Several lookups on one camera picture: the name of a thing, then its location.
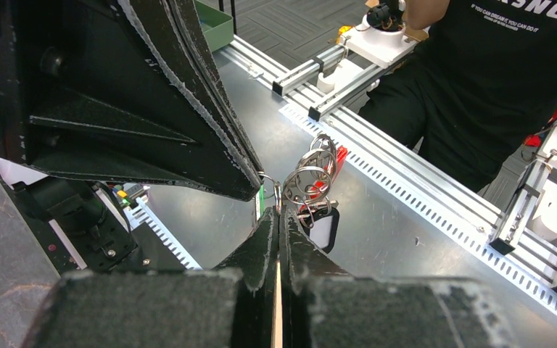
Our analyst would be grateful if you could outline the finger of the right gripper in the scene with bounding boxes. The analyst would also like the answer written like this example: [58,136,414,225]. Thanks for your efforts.
[118,1,260,188]

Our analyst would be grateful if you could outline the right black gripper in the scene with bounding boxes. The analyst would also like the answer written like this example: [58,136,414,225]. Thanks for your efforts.
[0,1,260,201]

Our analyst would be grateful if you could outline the grey slotted cable duct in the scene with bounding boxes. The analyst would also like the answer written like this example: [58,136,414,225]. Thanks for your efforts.
[125,198,202,270]

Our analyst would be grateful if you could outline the person in black shirt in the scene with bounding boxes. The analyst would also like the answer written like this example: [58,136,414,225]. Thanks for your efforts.
[358,1,557,191]

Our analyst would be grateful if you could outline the red black keyring holder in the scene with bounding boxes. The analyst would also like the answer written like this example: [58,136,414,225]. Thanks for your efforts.
[282,133,348,229]

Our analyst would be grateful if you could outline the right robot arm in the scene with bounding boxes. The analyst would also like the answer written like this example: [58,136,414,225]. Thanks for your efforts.
[0,1,262,270]

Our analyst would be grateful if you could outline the green plastic bin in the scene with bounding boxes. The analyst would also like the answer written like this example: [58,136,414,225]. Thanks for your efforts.
[194,1,234,52]

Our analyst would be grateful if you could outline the aluminium frame rails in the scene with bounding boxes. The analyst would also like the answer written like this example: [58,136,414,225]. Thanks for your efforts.
[215,38,557,331]

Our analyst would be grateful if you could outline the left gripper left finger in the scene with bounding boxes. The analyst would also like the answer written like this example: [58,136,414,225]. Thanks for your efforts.
[215,207,279,347]

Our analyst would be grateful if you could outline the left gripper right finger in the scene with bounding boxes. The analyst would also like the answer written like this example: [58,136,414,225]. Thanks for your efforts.
[278,207,349,347]

